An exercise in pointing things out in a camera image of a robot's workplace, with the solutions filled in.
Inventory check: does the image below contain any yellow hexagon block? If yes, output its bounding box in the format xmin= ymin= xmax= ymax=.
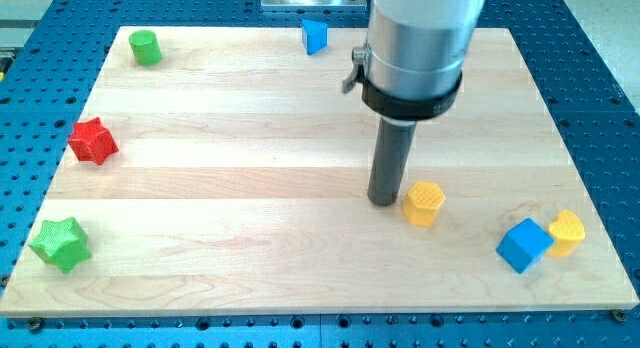
xmin=402 ymin=181 xmax=446 ymax=227

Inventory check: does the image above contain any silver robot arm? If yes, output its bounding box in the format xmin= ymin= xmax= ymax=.
xmin=365 ymin=0 xmax=485 ymax=100

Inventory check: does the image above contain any blue cube block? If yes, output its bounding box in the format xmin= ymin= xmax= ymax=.
xmin=496 ymin=218 xmax=554 ymax=274

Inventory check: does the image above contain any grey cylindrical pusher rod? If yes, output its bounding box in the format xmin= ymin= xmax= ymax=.
xmin=367 ymin=117 xmax=417 ymax=206

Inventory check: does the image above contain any light wooden board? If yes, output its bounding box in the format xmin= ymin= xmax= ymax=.
xmin=1 ymin=26 xmax=639 ymax=318

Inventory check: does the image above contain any blue triangle block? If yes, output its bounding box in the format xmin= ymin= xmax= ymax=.
xmin=301 ymin=19 xmax=328 ymax=55

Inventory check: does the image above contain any green cylinder block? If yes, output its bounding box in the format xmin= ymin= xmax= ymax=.
xmin=128 ymin=30 xmax=162 ymax=66

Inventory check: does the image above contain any red star block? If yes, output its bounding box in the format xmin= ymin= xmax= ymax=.
xmin=68 ymin=117 xmax=119 ymax=165

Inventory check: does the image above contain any yellow heart block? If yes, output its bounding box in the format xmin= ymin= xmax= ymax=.
xmin=546 ymin=210 xmax=586 ymax=258

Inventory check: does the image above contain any green star block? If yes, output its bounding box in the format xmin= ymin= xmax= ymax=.
xmin=29 ymin=217 xmax=92 ymax=274

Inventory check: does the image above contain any blue perforated table plate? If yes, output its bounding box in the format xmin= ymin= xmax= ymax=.
xmin=1 ymin=0 xmax=639 ymax=347

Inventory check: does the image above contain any black clamp ring with lever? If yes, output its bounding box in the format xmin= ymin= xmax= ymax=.
xmin=341 ymin=44 xmax=464 ymax=123

